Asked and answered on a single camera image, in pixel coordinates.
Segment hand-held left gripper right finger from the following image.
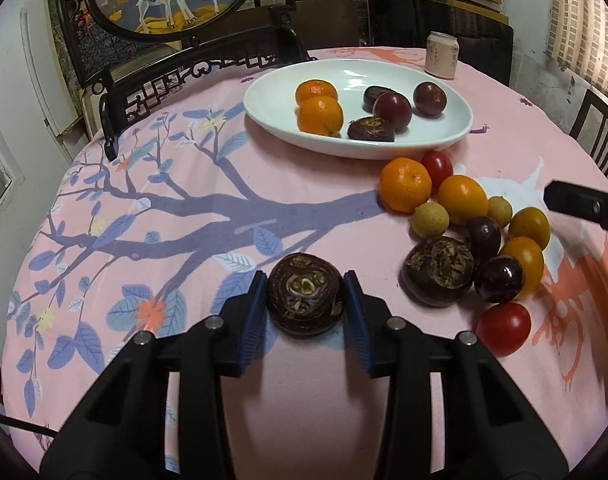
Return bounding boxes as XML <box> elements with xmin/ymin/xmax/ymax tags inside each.
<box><xmin>341</xmin><ymin>270</ymin><xmax>570</xmax><ymax>480</ymax></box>

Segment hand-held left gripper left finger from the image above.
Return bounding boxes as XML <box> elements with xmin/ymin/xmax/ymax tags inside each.
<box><xmin>40</xmin><ymin>270</ymin><xmax>270</xmax><ymax>480</ymax></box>

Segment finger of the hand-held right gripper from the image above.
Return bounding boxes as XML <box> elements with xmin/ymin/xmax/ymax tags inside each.
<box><xmin>543</xmin><ymin>180</ymin><xmax>608</xmax><ymax>235</ymax></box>

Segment dark water chestnut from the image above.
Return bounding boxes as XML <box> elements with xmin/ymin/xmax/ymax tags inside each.
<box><xmin>401</xmin><ymin>235</ymin><xmax>477</xmax><ymax>307</ymax></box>
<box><xmin>266</xmin><ymin>254</ymin><xmax>346</xmax><ymax>336</ymax></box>
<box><xmin>347</xmin><ymin>116</ymin><xmax>396</xmax><ymax>143</ymax></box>

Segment yellow cherry tomato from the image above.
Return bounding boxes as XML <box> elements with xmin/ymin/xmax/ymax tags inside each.
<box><xmin>499</xmin><ymin>236</ymin><xmax>545</xmax><ymax>296</ymax></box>
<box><xmin>507</xmin><ymin>207</ymin><xmax>551</xmax><ymax>252</ymax></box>

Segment tan longan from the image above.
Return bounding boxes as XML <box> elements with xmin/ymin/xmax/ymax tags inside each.
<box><xmin>410</xmin><ymin>202</ymin><xmax>450</xmax><ymax>238</ymax></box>
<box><xmin>486</xmin><ymin>196</ymin><xmax>513</xmax><ymax>228</ymax></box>

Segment dark purple plum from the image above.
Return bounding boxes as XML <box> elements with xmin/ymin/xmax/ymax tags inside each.
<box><xmin>465</xmin><ymin>215</ymin><xmax>503</xmax><ymax>266</ymax></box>
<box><xmin>372</xmin><ymin>91</ymin><xmax>413</xmax><ymax>133</ymax></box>
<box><xmin>412</xmin><ymin>81</ymin><xmax>446</xmax><ymax>118</ymax></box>
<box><xmin>362</xmin><ymin>86</ymin><xmax>391</xmax><ymax>113</ymax></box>
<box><xmin>473</xmin><ymin>255</ymin><xmax>527</xmax><ymax>304</ymax></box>

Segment red cherry tomato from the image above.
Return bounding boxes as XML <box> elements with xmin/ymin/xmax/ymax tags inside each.
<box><xmin>476</xmin><ymin>302</ymin><xmax>532</xmax><ymax>358</ymax></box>
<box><xmin>420</xmin><ymin>151</ymin><xmax>454</xmax><ymax>193</ymax></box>

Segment white oval plate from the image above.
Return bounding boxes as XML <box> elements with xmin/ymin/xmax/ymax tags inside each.
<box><xmin>243</xmin><ymin>58</ymin><xmax>473</xmax><ymax>161</ymax></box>

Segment dark wooden chair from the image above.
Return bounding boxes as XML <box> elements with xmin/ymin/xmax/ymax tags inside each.
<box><xmin>568</xmin><ymin>89</ymin><xmax>608</xmax><ymax>181</ymax></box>

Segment pink printed tablecloth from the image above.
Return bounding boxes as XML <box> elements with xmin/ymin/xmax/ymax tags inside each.
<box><xmin>6</xmin><ymin>46</ymin><xmax>608</xmax><ymax>480</ymax></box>

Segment pale pink drink can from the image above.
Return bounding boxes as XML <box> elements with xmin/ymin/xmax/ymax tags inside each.
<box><xmin>424</xmin><ymin>31</ymin><xmax>459</xmax><ymax>81</ymax></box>

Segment brown wooden chair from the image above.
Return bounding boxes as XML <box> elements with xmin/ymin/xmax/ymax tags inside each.
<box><xmin>219</xmin><ymin>0</ymin><xmax>372</xmax><ymax>53</ymax></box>

